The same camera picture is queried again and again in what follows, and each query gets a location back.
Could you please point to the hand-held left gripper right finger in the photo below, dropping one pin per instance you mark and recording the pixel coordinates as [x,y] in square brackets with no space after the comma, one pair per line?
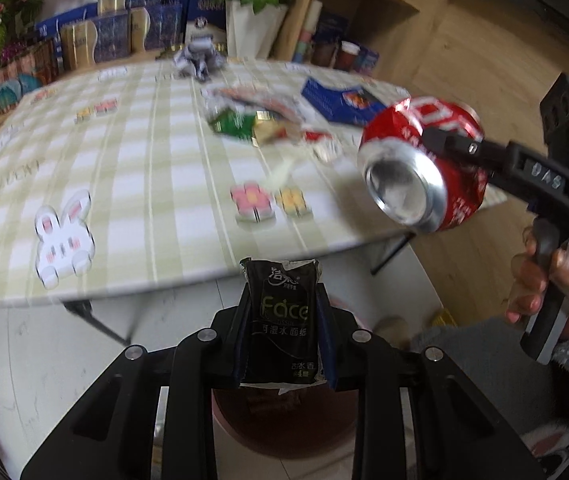
[328,347]

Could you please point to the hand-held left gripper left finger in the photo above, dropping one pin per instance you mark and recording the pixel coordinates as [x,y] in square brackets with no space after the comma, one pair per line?
[232,347]

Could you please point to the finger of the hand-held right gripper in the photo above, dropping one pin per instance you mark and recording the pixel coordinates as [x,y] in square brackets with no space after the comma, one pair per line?
[464,146]

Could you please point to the red soda can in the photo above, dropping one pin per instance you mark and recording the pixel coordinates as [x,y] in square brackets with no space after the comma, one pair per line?
[444,195]

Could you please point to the black tissue packet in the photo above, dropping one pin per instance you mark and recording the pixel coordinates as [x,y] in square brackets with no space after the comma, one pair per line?
[282,320]

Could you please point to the dark red bin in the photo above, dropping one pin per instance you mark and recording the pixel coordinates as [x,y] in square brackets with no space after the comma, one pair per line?
[284,425]

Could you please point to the printed paper ball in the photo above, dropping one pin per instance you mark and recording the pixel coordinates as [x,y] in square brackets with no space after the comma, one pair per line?
[198,57]

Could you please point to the black table leg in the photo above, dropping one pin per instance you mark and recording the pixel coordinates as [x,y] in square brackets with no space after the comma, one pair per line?
[99,322]
[389,255]

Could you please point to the small yellow object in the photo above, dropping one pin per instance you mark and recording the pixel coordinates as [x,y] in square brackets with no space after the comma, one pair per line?
[444,317]

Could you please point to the red and white wrapper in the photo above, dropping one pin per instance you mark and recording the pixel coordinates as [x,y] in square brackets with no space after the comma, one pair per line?
[324,144]

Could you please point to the flat blue packet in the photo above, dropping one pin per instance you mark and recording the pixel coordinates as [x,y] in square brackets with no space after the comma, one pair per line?
[329,100]

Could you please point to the person's grey trouser leg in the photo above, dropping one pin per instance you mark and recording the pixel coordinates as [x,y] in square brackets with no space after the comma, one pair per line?
[489,385]

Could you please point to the clear plastic wrapper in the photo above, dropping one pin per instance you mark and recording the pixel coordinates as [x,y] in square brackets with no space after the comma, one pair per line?
[254,97]

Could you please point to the green and gold wrapper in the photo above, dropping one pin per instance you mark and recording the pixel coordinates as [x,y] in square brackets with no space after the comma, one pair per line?
[234,125]

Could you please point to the white flower vase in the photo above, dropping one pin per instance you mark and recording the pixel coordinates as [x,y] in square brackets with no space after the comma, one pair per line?
[254,35]

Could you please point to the pink and white slipper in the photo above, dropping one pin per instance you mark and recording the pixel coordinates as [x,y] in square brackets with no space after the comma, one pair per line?
[564,440]

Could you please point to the blue box with white label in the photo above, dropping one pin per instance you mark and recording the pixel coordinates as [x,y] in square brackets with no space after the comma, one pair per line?
[207,10]

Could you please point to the wide gold and blue box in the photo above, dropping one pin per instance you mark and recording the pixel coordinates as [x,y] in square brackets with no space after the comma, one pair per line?
[94,40]

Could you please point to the striped orange and teal tin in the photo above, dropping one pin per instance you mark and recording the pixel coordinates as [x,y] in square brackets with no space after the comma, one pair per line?
[19,85]

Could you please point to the flat blue box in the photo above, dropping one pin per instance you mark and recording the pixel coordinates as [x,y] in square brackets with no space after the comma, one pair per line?
[64,20]

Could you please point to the pink flower plant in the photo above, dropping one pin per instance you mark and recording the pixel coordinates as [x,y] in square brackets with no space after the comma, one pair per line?
[4,5]

